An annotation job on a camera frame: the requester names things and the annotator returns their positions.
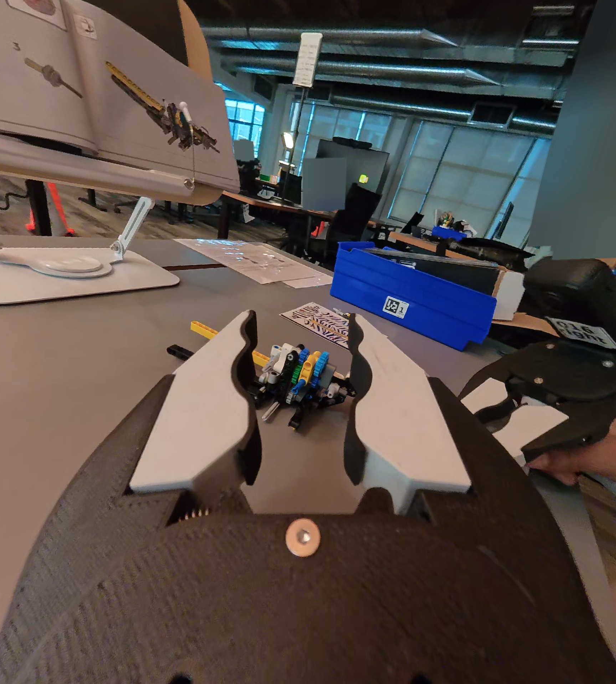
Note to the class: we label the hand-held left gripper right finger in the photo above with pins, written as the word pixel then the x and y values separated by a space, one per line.
pixel 404 417

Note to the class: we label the wooden office desk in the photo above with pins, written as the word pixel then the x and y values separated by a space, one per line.
pixel 265 206

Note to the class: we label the person's right hand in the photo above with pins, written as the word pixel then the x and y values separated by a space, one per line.
pixel 607 449

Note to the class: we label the orange traffic cone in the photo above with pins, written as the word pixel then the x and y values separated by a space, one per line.
pixel 46 211

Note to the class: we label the lego model with gears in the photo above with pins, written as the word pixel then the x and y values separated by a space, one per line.
pixel 308 379

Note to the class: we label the lego instruction booklet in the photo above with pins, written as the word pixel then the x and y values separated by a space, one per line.
pixel 126 85

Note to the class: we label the zebra striped sticker sheet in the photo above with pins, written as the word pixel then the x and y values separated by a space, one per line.
pixel 318 320

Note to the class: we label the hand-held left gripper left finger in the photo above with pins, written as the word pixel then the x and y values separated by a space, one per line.
pixel 206 406

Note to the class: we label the small blue bin with toys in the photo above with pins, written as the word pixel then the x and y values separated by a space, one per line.
pixel 449 227

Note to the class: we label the white light panel on stand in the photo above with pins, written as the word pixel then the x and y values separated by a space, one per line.
pixel 308 59

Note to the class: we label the black office chair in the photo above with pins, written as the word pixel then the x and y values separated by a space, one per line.
pixel 353 219

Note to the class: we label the large black monitor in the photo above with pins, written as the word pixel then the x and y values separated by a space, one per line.
pixel 367 165

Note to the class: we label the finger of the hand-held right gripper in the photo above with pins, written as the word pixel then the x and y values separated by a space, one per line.
pixel 532 427
pixel 487 398

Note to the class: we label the brown cardboard sheet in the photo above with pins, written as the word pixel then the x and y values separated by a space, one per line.
pixel 527 323

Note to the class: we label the clear plastic bag sheets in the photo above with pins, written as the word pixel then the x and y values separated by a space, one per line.
pixel 254 259

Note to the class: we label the blue plastic bin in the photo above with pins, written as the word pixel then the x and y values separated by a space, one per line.
pixel 415 299

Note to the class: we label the white book stand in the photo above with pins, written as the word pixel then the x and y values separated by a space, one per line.
pixel 62 272

